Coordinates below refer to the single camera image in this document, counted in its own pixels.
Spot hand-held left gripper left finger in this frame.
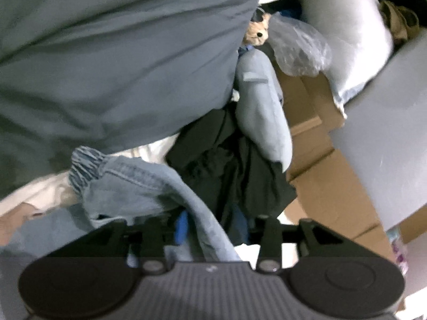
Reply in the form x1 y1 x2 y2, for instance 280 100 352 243
80 212 189 274

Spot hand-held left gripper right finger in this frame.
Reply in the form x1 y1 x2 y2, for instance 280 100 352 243
250 219 359 274

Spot blue denim jeans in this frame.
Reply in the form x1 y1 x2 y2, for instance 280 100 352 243
0 146 242 264

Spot black garment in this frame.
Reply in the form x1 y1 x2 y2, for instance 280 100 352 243
166 103 297 244

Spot brown cardboard sheet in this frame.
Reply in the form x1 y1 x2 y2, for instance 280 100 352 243
277 70 427 261

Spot purple printed packet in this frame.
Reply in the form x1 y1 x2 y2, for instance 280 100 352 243
389 227 409 274

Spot printed cream bed sheet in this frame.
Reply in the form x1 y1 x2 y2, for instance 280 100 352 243
0 133 182 230

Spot grey board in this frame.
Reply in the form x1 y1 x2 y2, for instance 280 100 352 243
329 35 427 230

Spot grey quilt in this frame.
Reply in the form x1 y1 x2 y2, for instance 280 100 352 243
0 0 262 201

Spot clear plastic bag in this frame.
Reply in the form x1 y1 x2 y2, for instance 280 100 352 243
267 11 332 77

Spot small orange plush toy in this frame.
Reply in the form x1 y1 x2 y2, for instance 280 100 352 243
242 13 271 46

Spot white bubble wrap package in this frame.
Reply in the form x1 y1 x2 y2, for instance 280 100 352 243
258 0 394 107

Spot tan cloth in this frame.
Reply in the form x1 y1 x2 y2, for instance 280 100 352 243
378 0 419 45

